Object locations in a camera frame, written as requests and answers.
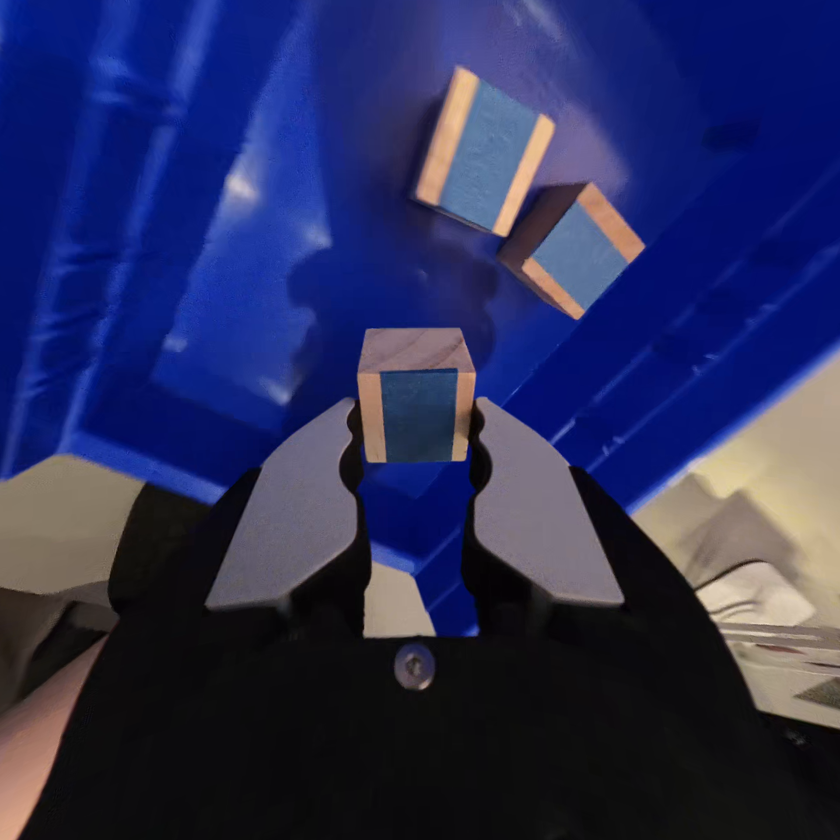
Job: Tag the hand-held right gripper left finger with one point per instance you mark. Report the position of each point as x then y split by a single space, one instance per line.
289 525

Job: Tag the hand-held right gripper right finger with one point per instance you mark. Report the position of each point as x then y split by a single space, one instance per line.
538 525

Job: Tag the wooden cube blue marked face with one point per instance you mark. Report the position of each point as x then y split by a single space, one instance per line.
489 151
417 420
577 253

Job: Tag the blue plastic bin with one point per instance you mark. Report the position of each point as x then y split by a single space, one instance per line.
197 262

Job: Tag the person's left forearm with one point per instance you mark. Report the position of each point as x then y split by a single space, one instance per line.
33 741

